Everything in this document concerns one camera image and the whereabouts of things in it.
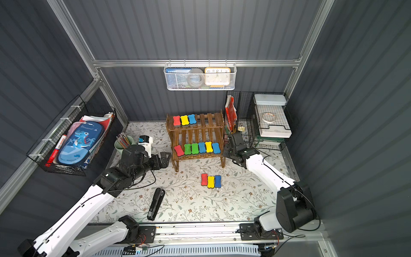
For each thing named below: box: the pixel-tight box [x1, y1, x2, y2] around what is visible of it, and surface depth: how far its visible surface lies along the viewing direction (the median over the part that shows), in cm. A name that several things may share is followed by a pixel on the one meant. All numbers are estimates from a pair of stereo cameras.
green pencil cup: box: [113, 135, 134, 154], surface depth 93 cm
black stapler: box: [147, 187, 166, 221], surface depth 82 cm
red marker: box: [44, 134, 67, 168], surface depth 66 cm
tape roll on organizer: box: [262, 112, 276, 123], surface depth 98 cm
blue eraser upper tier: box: [187, 114, 197, 124], surface depth 85 cm
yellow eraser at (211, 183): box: [207, 175, 215, 189], surface depth 91 cm
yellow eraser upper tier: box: [180, 115, 190, 126], surface depth 84 cm
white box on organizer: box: [253, 93, 293, 139], surface depth 98 cm
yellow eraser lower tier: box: [204, 141, 214, 153], surface depth 88 cm
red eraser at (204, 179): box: [201, 173, 208, 186], surface depth 92 cm
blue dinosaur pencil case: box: [57, 121, 105, 166], surface depth 66 cm
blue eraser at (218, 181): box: [215, 174, 222, 188], surface depth 91 cm
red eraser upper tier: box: [172, 115, 181, 126], surface depth 84 cm
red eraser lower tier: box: [173, 144, 185, 157], surface depth 87 cm
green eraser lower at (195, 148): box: [191, 142, 200, 155], surface depth 87 cm
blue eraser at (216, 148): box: [211, 142, 222, 154], surface depth 88 cm
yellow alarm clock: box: [203, 66, 232, 86], surface depth 90 cm
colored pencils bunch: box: [116, 132, 131, 149], surface depth 92 cm
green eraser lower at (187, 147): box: [184, 143, 192, 155], surface depth 86 cm
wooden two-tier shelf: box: [165, 109, 226, 172], surface depth 86 cm
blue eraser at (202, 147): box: [198, 141, 207, 154], surface depth 87 cm
